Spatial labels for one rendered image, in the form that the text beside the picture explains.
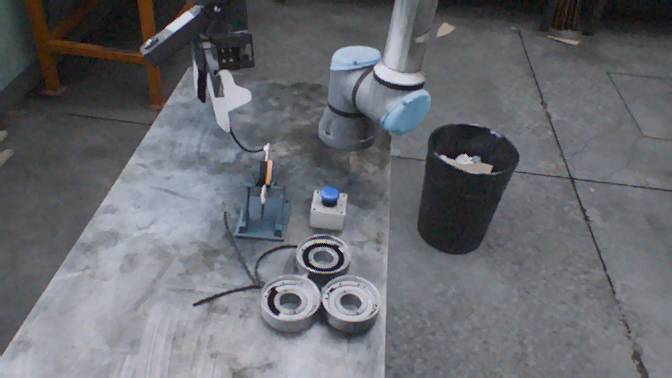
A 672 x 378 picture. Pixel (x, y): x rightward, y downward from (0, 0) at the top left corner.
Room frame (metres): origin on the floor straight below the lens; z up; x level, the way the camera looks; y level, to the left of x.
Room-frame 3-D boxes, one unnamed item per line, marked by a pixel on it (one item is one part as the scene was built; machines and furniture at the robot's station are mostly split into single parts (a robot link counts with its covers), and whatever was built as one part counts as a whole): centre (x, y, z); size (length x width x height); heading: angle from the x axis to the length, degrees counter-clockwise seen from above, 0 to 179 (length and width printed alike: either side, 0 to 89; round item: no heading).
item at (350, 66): (1.30, -0.03, 0.97); 0.13 x 0.12 x 0.14; 43
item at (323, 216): (0.97, 0.00, 0.82); 0.08 x 0.07 x 0.05; 178
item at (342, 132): (1.31, -0.03, 0.85); 0.15 x 0.15 x 0.10
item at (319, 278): (0.82, 0.00, 0.82); 0.10 x 0.10 x 0.04
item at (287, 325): (0.70, 0.05, 0.82); 0.10 x 0.10 x 0.04
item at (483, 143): (1.89, -0.51, 0.21); 0.34 x 0.34 x 0.43
